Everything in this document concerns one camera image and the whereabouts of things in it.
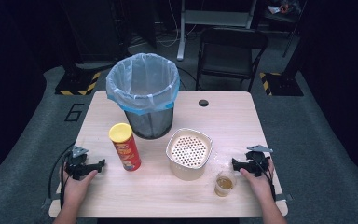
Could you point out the clear cup with amber liquid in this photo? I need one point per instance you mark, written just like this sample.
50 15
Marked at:
224 185

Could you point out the grey table bracket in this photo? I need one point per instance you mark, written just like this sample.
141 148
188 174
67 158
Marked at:
284 197
51 200

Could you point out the person's right hand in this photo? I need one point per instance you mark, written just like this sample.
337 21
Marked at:
262 186

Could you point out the red chip can yellow lid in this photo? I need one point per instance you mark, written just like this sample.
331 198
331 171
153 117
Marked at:
127 152

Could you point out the black yellow striped base plate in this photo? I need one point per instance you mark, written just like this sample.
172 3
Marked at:
284 85
74 84

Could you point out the white metal desk frame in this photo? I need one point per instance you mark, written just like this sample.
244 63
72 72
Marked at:
214 17

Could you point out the translucent white bin liner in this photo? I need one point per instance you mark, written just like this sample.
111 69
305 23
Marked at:
143 81

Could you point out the beige square strainer container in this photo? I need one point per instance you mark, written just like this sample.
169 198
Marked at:
188 152

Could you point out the black mesh trash bin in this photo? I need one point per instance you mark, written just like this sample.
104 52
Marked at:
150 124

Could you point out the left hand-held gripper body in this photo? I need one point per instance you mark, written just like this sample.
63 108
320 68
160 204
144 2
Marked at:
76 165

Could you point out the black folding chair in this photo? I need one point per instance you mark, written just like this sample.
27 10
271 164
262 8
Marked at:
230 59

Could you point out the person's left hand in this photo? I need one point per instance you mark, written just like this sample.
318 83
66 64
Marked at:
74 191

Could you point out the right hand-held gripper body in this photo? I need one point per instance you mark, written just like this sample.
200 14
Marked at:
258 161

